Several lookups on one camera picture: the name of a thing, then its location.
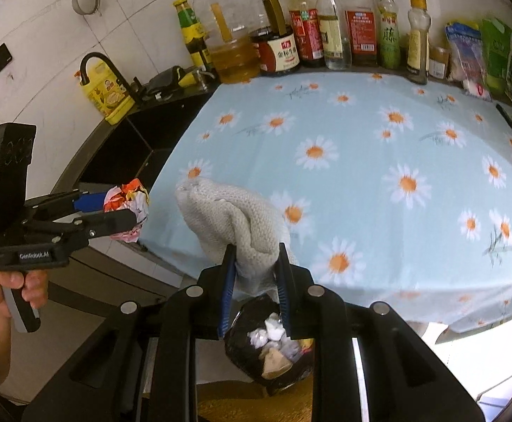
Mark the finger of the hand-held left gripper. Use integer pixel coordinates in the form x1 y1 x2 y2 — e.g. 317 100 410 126
27 208 136 248
25 189 108 221

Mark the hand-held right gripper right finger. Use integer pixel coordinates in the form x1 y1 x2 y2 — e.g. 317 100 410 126
277 243 492 422

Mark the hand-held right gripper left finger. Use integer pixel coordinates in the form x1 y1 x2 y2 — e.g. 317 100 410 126
20 244 239 422

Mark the red white wrapper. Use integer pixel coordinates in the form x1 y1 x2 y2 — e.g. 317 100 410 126
102 179 151 243

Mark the black trash bin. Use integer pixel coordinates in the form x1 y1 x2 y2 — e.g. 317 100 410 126
224 295 316 396

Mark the white knit cloth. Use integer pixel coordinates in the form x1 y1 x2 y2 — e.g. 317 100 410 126
174 177 292 298

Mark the person's left hand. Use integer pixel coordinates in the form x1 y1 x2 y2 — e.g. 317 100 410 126
0 268 49 317

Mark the black sink basin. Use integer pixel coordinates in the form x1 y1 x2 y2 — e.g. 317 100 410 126
80 90 220 195

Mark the yellow plastic jug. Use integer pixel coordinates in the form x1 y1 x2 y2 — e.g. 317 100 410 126
80 62 136 126

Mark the black sink faucet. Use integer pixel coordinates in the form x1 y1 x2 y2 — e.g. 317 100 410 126
79 52 145 109

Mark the blue daisy print tablecloth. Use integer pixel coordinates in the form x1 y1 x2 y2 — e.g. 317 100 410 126
139 70 512 335

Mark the black yellow kitchen tool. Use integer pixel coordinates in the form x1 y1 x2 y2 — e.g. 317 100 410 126
148 65 199 97

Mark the green glass bottle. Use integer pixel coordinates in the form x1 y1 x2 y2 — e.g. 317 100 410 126
172 0 215 73

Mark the clear cooking oil jug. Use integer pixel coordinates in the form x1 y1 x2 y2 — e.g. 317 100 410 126
193 0 263 84

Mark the dark soy sauce jug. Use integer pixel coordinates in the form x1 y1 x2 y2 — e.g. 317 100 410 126
238 0 301 76

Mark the red label sauce bottle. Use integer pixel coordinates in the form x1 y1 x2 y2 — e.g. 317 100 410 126
284 0 325 69

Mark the clear bottle yellow cap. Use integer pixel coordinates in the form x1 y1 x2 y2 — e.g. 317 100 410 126
313 0 352 71

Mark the green label bottle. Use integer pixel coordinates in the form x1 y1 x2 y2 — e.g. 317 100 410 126
377 0 403 70

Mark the small glass jar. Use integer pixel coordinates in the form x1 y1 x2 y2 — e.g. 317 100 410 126
429 46 451 81

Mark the dark bottle red label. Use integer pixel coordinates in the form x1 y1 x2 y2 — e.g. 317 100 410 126
343 0 379 68

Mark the clear bottle yellow label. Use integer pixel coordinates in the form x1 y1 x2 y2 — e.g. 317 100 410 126
406 0 432 85

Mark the small white red packet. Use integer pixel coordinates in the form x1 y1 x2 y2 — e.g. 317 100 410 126
462 77 493 103

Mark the black marker pen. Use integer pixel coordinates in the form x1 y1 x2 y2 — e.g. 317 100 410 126
495 103 512 130

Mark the blue white packet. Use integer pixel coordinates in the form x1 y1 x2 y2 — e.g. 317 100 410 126
445 21 484 82

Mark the green packet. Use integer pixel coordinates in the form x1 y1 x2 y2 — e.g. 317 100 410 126
480 18 512 97

